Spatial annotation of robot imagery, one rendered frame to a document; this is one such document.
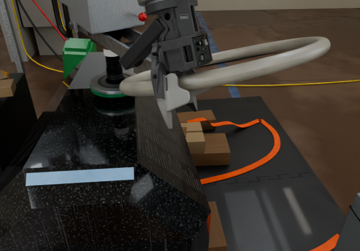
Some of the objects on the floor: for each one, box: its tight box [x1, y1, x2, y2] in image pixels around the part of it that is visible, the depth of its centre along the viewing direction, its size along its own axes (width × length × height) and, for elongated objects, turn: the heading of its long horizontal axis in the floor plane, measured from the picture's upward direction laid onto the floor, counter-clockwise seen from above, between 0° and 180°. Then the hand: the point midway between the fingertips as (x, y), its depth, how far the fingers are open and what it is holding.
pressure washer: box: [62, 34, 97, 79], centre depth 294 cm, size 35×35×87 cm
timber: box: [208, 201, 227, 251], centre depth 176 cm, size 30×12×12 cm, turn 6°
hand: (180, 116), depth 60 cm, fingers open, 10 cm apart
